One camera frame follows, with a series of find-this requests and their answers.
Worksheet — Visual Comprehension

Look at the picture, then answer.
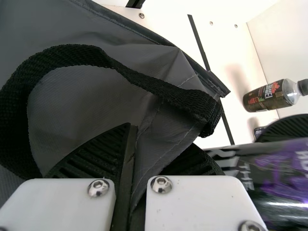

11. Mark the black strip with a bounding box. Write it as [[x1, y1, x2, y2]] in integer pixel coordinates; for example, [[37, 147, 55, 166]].
[[187, 14, 235, 146]]

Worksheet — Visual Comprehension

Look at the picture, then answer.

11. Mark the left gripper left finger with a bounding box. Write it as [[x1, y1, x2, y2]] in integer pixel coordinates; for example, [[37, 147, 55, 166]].
[[0, 122, 138, 231]]

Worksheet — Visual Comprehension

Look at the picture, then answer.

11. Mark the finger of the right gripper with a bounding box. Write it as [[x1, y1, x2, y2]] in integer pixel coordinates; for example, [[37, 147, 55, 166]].
[[255, 114, 308, 145]]

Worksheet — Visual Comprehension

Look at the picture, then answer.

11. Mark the black and purple can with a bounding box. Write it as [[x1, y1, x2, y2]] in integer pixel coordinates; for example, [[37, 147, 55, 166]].
[[203, 138, 308, 231]]

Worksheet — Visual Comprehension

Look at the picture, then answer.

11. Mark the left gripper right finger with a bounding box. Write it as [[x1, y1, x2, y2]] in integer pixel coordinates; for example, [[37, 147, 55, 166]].
[[145, 143, 268, 231]]

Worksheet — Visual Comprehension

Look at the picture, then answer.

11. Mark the dark grey bag with straps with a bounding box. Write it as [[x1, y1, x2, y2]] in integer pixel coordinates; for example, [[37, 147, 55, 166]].
[[0, 0, 231, 231]]

